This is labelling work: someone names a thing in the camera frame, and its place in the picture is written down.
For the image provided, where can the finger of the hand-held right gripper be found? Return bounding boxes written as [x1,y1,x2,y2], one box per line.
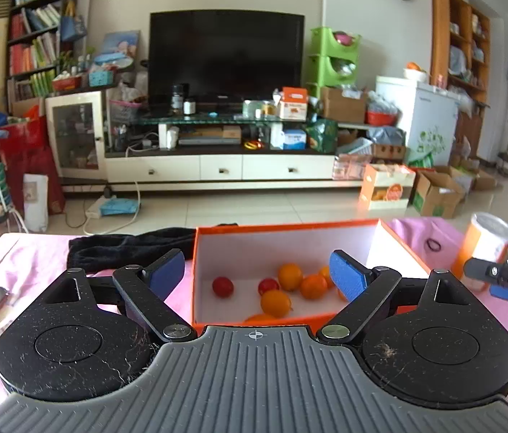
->
[463,256,508,312]

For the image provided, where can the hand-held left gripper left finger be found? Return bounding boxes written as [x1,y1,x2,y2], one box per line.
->
[42,249,198,344]

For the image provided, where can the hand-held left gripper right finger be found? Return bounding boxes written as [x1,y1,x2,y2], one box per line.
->
[317,249,462,347]

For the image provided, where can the orange cardboard box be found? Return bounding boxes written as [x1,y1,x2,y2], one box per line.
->
[191,218,431,331]

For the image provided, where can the white and orange canister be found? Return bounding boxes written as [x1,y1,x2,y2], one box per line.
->
[454,212,508,290]

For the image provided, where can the black cloth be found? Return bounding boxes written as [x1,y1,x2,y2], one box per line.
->
[68,223,239,274]

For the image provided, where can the blue packet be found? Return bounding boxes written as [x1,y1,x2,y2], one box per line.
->
[101,198,140,216]

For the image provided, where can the open brown cardboard box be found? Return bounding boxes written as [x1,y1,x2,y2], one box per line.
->
[411,171,466,218]

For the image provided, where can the white power strip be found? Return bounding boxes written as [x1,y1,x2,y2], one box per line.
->
[85,196,117,219]

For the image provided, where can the orange printed fruit carton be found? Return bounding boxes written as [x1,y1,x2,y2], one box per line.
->
[359,163,417,210]

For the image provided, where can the white television stand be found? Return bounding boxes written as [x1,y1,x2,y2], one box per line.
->
[45,90,372,191]

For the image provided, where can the pink floral blanket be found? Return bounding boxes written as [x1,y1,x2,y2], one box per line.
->
[0,216,508,420]

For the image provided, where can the green snack bag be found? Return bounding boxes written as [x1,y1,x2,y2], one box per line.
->
[306,118,339,153]

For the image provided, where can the blue tissue box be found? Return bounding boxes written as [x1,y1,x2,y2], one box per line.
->
[282,129,307,150]

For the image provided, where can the white paper bag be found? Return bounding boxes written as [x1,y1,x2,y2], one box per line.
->
[23,174,49,233]

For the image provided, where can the white chest freezer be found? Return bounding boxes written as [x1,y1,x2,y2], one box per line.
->
[375,76,459,167]

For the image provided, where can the red plastic basin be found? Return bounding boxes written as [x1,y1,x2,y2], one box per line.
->
[366,110,398,126]

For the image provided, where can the white glass-door cabinet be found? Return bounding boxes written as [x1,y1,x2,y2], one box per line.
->
[45,91,107,180]

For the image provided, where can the red shopping bag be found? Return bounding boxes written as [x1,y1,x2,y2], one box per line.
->
[0,115,65,217]

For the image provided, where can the white and orange carton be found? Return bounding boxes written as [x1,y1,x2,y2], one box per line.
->
[279,87,309,121]

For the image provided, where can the blue plastic basket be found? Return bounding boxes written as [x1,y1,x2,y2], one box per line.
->
[88,71,117,87]

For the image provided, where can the red plastic basket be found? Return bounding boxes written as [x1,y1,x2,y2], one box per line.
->
[52,76,83,91]

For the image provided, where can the green stacked storage bins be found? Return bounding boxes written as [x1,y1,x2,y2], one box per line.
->
[310,27,362,100]

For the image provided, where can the wooden open shelf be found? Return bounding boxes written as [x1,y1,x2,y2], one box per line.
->
[429,0,491,104]

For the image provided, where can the black flat television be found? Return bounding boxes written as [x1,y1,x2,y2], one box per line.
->
[148,9,305,105]

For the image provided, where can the framed picture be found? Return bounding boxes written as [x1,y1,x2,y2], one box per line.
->
[101,31,141,61]

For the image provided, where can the blue hanging bag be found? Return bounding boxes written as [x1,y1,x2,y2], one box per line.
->
[59,16,88,42]

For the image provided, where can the dark bookshelf with books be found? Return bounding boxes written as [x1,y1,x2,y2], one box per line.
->
[6,0,85,102]

